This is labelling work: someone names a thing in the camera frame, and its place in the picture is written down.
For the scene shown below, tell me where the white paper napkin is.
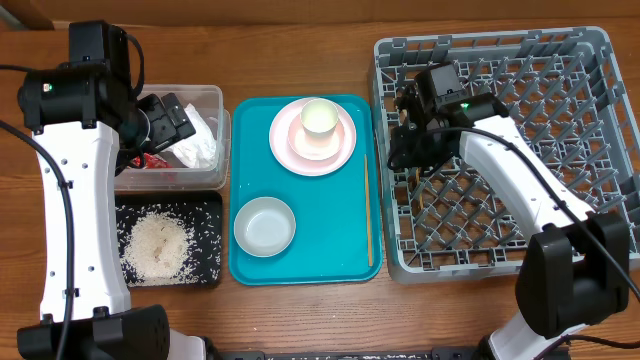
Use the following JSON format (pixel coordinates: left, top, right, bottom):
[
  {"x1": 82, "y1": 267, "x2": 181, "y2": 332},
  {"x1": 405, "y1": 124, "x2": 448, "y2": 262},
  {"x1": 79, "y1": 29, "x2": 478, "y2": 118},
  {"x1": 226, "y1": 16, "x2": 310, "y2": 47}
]
[{"x1": 167, "y1": 103, "x2": 217, "y2": 168}]

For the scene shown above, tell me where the red foil wrapper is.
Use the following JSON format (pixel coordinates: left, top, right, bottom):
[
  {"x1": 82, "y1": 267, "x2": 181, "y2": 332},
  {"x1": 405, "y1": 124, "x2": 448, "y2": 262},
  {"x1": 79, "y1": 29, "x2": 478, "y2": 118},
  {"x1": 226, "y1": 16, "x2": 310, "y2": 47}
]
[{"x1": 129, "y1": 153, "x2": 171, "y2": 169}]

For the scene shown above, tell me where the wooden chopstick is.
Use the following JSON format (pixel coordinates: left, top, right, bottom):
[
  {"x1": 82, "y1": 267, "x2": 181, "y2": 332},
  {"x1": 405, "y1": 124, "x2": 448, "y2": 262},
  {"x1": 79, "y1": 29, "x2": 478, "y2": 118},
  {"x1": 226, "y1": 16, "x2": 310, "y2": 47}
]
[
  {"x1": 412, "y1": 167, "x2": 424, "y2": 211},
  {"x1": 364, "y1": 154, "x2": 373, "y2": 268}
]

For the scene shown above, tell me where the white rice pile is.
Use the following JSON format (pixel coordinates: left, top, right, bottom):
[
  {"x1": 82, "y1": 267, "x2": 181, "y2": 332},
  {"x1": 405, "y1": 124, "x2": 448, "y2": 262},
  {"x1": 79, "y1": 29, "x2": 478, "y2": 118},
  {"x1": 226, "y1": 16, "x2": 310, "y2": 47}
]
[{"x1": 117, "y1": 202, "x2": 223, "y2": 286}]

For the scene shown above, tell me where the grey bowl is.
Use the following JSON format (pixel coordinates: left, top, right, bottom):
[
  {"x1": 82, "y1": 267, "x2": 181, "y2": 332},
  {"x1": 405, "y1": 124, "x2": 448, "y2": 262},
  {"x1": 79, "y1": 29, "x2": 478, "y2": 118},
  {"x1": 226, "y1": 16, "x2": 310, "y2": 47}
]
[{"x1": 233, "y1": 197, "x2": 296, "y2": 258}]

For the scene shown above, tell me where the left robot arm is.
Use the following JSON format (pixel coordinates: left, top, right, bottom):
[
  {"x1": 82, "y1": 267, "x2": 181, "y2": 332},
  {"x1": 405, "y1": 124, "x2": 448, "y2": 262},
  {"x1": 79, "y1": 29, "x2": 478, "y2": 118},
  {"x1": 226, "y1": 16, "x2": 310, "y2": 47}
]
[{"x1": 17, "y1": 21, "x2": 218, "y2": 359}]

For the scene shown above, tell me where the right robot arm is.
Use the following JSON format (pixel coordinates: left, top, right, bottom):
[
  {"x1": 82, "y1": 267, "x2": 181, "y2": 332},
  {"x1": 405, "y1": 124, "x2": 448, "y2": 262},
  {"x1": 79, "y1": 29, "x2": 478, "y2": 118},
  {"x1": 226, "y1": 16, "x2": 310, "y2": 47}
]
[{"x1": 387, "y1": 62, "x2": 639, "y2": 360}]

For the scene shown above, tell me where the clear plastic waste bin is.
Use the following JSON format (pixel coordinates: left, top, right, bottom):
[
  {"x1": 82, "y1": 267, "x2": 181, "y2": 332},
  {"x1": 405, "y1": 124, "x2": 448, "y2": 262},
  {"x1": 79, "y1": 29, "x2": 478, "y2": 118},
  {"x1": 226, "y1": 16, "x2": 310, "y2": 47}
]
[{"x1": 114, "y1": 84, "x2": 231, "y2": 192}]

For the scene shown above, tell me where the white ceramic cup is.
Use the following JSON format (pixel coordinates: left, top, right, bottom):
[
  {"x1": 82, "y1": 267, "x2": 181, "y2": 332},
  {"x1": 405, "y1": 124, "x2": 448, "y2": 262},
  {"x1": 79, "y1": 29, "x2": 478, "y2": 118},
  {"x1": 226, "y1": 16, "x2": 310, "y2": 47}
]
[{"x1": 300, "y1": 98, "x2": 339, "y2": 139}]

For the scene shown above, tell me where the black plastic tray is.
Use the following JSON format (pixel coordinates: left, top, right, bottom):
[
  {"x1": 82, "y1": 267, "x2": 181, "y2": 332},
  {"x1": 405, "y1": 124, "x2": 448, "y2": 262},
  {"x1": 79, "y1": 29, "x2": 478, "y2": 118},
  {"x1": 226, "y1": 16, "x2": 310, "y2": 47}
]
[{"x1": 114, "y1": 189, "x2": 225, "y2": 289}]

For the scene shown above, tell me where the small pink saucer plate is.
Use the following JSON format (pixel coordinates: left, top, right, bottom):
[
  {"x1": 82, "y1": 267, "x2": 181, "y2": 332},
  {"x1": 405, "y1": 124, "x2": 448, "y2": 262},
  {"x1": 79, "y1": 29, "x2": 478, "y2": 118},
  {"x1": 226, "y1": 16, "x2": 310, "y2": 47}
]
[{"x1": 288, "y1": 116, "x2": 345, "y2": 161}]

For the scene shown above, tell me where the grey plastic dish rack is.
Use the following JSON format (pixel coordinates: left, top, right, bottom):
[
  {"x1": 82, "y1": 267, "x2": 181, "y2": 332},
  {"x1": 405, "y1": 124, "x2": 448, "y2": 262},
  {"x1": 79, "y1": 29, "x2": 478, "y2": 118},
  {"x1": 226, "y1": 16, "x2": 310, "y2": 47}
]
[{"x1": 369, "y1": 27, "x2": 639, "y2": 284}]

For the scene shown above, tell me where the teal plastic serving tray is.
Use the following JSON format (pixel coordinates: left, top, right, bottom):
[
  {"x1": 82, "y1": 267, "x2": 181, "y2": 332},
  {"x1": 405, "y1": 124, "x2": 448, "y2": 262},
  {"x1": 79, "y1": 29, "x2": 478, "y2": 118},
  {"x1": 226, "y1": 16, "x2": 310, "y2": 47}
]
[{"x1": 229, "y1": 94, "x2": 384, "y2": 286}]

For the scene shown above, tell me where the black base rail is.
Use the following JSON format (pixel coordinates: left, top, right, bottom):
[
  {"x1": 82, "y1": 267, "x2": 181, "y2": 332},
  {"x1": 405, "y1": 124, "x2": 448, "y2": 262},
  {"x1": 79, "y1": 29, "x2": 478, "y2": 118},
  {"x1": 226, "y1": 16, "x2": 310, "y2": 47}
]
[{"x1": 221, "y1": 346, "x2": 488, "y2": 360}]

